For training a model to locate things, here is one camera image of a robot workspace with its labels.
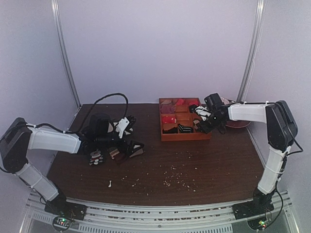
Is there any red round plate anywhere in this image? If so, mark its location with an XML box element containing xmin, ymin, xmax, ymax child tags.
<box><xmin>226</xmin><ymin>120</ymin><xmax>251</xmax><ymax>129</ymax></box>

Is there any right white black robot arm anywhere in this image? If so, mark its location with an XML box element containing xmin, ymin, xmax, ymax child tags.
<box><xmin>190</xmin><ymin>100</ymin><xmax>298</xmax><ymax>215</ymax></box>

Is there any red rolled sock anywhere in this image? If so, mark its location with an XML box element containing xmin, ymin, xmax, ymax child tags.
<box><xmin>161</xmin><ymin>115</ymin><xmax>177</xmax><ymax>124</ymax></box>

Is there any wooden compartment tray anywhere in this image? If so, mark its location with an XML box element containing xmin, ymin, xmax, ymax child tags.
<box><xmin>158</xmin><ymin>97</ymin><xmax>211</xmax><ymax>142</ymax></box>

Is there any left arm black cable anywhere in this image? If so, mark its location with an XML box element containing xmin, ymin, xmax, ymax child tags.
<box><xmin>80</xmin><ymin>93</ymin><xmax>129</xmax><ymax>132</ymax></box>

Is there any right aluminium frame post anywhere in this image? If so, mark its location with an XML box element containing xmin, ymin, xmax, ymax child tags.
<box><xmin>237</xmin><ymin>0</ymin><xmax>265</xmax><ymax>102</ymax></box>

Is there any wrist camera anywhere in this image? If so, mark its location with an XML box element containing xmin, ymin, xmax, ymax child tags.
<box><xmin>89</xmin><ymin>113</ymin><xmax>110</xmax><ymax>137</ymax></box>
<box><xmin>204</xmin><ymin>93</ymin><xmax>223</xmax><ymax>112</ymax></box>

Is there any dark teal cartoon sock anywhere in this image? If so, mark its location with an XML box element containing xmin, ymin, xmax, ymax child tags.
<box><xmin>89</xmin><ymin>150</ymin><xmax>104</xmax><ymax>166</ymax></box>

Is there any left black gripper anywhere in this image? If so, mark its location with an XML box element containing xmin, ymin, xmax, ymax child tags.
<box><xmin>96</xmin><ymin>131</ymin><xmax>144</xmax><ymax>156</ymax></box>

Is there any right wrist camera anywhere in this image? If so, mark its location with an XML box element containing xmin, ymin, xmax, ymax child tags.
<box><xmin>204</xmin><ymin>93</ymin><xmax>223</xmax><ymax>112</ymax></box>

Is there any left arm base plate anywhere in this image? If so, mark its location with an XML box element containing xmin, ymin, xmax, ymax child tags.
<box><xmin>44</xmin><ymin>199</ymin><xmax>87</xmax><ymax>220</ymax></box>

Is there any striped beige brown sock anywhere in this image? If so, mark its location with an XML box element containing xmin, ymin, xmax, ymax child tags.
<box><xmin>107</xmin><ymin>135</ymin><xmax>132</xmax><ymax>165</ymax></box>

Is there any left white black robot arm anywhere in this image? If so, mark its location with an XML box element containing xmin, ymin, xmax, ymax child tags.
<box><xmin>0</xmin><ymin>114</ymin><xmax>144</xmax><ymax>216</ymax></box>

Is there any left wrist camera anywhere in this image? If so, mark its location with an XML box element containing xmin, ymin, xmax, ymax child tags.
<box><xmin>89</xmin><ymin>113</ymin><xmax>110</xmax><ymax>137</ymax></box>

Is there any left aluminium frame post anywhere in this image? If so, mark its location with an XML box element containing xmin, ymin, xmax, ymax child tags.
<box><xmin>51</xmin><ymin>0</ymin><xmax>81</xmax><ymax>108</ymax></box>

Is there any black white striped rolled sock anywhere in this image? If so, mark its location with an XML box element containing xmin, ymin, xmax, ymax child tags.
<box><xmin>178</xmin><ymin>124</ymin><xmax>193</xmax><ymax>133</ymax></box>

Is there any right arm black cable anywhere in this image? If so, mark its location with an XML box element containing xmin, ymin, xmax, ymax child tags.
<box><xmin>267</xmin><ymin>131</ymin><xmax>304</xmax><ymax>229</ymax></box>

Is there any aluminium frame post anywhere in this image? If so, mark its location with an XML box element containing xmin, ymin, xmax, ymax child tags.
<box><xmin>237</xmin><ymin>0</ymin><xmax>265</xmax><ymax>102</ymax></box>
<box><xmin>51</xmin><ymin>0</ymin><xmax>81</xmax><ymax>108</ymax></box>

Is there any aluminium front rail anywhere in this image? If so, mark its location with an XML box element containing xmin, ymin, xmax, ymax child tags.
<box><xmin>18</xmin><ymin>192</ymin><xmax>302</xmax><ymax>233</ymax></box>

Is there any brown argyle sock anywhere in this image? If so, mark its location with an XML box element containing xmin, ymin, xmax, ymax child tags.
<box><xmin>193</xmin><ymin>118</ymin><xmax>203</xmax><ymax>133</ymax></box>

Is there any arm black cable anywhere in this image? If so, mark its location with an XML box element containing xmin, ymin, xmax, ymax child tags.
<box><xmin>267</xmin><ymin>131</ymin><xmax>304</xmax><ymax>229</ymax></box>
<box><xmin>80</xmin><ymin>93</ymin><xmax>129</xmax><ymax>132</ymax></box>

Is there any dotted white bowl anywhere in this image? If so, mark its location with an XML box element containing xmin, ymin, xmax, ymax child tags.
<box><xmin>220</xmin><ymin>97</ymin><xmax>230</xmax><ymax>104</ymax></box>

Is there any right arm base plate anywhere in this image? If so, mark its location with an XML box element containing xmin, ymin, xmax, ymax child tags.
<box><xmin>232</xmin><ymin>200</ymin><xmax>274</xmax><ymax>220</ymax></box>

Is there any purple rolled sock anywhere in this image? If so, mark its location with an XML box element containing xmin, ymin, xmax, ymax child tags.
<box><xmin>160</xmin><ymin>104</ymin><xmax>175</xmax><ymax>114</ymax></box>

